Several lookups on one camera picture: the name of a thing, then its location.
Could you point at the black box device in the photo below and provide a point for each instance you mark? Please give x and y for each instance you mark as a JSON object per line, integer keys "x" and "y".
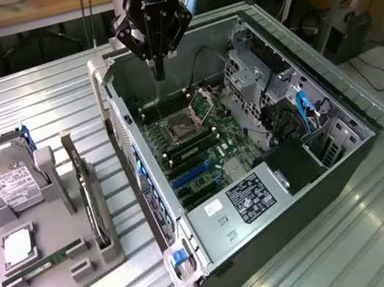
{"x": 348, "y": 36}

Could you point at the installed black RAM stick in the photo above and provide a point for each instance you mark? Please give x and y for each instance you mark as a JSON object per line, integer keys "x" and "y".
{"x": 194, "y": 153}

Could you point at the metal disk bay cage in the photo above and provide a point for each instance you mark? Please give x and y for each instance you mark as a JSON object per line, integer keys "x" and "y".
{"x": 249, "y": 66}

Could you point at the metal socket cover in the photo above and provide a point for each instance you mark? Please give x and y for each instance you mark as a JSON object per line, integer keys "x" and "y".
{"x": 199, "y": 103}

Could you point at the black expansion slot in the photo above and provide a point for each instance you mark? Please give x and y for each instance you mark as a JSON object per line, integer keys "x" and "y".
{"x": 197, "y": 194}

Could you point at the silver power supply unit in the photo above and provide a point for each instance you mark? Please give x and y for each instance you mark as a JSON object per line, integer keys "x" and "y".
{"x": 234, "y": 214}

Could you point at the black fan shroud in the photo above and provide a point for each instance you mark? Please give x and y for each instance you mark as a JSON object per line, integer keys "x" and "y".
{"x": 293, "y": 166}

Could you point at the green motherboard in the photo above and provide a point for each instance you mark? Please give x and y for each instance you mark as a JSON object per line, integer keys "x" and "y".
{"x": 225, "y": 141}

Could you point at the green RAM stick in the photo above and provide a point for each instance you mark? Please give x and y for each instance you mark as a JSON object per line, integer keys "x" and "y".
{"x": 42, "y": 266}

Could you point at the silver CPU chip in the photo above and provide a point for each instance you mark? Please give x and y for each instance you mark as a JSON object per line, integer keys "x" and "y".
{"x": 18, "y": 249}

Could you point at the graphics card with metal bracket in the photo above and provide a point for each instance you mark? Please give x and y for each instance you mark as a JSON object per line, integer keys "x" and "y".
{"x": 87, "y": 191}

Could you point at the grey parts rack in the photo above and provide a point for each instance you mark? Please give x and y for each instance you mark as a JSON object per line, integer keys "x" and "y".
{"x": 55, "y": 256}

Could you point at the hard disk with blue bracket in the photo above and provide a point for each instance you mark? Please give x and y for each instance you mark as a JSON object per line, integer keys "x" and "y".
{"x": 1, "y": 177}

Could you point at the CPU socket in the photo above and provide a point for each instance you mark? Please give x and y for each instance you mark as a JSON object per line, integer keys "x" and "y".
{"x": 179, "y": 127}

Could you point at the blue expansion slot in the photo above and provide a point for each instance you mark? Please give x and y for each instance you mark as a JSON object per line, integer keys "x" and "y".
{"x": 188, "y": 175}

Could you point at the open PC case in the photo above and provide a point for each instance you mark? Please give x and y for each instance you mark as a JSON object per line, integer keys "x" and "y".
{"x": 332, "y": 178}

